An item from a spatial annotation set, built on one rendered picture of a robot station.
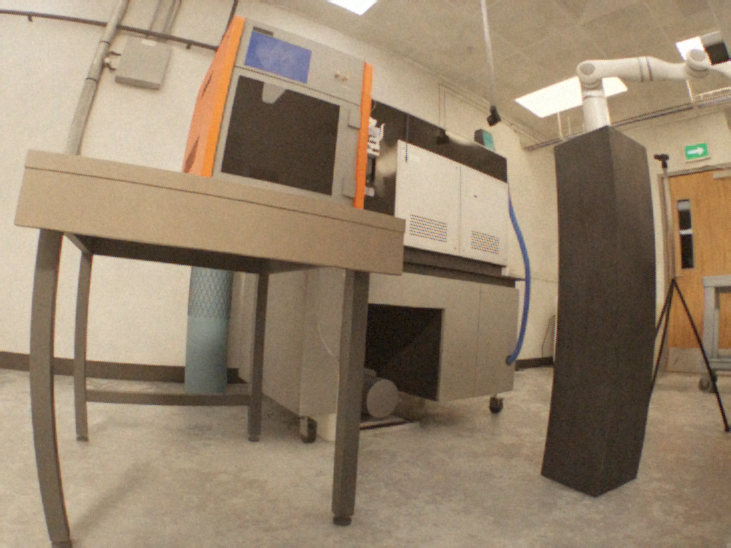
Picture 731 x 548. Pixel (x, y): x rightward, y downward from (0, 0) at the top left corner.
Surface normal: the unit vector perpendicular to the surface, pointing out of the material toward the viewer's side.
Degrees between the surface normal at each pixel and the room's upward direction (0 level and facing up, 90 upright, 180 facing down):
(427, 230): 90
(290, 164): 90
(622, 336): 90
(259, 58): 90
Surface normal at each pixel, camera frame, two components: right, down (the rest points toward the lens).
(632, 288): 0.36, -0.07
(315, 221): 0.55, -0.04
